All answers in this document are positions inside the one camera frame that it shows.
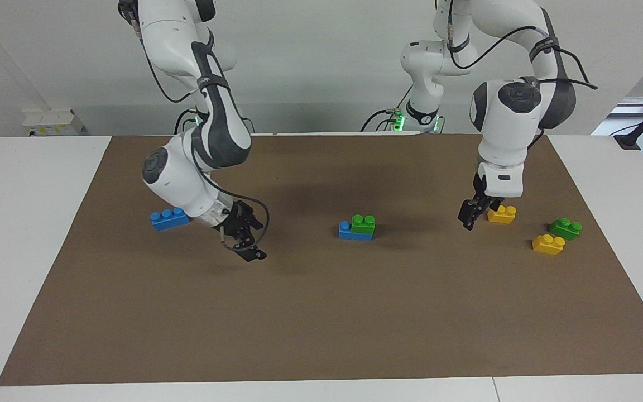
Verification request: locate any blue three-stud brick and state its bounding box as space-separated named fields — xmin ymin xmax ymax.
xmin=150 ymin=207 xmax=191 ymax=231
xmin=338 ymin=221 xmax=374 ymax=241

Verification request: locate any green two-stud brick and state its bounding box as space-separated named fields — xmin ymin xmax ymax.
xmin=351 ymin=214 xmax=376 ymax=235
xmin=549 ymin=217 xmax=583 ymax=241

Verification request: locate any yellow two-stud brick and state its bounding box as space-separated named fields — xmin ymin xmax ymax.
xmin=487 ymin=205 xmax=517 ymax=225
xmin=531 ymin=234 xmax=566 ymax=256

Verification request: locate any brown paper mat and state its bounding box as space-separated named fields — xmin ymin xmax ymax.
xmin=0 ymin=133 xmax=643 ymax=387

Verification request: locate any white power strip box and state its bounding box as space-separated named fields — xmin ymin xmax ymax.
xmin=23 ymin=109 xmax=85 ymax=137

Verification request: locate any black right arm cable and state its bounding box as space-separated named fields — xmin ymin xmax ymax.
xmin=142 ymin=33 xmax=271 ymax=249

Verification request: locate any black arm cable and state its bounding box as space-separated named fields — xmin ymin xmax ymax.
xmin=449 ymin=0 xmax=599 ymax=91
xmin=142 ymin=33 xmax=271 ymax=249

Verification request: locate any black right base cable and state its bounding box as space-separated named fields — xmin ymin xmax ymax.
xmin=174 ymin=109 xmax=198 ymax=135

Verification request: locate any black base cable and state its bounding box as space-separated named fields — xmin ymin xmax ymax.
xmin=174 ymin=109 xmax=198 ymax=135
xmin=361 ymin=84 xmax=414 ymax=133

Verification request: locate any black left base cable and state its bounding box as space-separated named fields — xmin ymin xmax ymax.
xmin=361 ymin=84 xmax=414 ymax=133

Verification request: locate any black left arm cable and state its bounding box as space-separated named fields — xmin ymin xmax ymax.
xmin=449 ymin=0 xmax=599 ymax=91

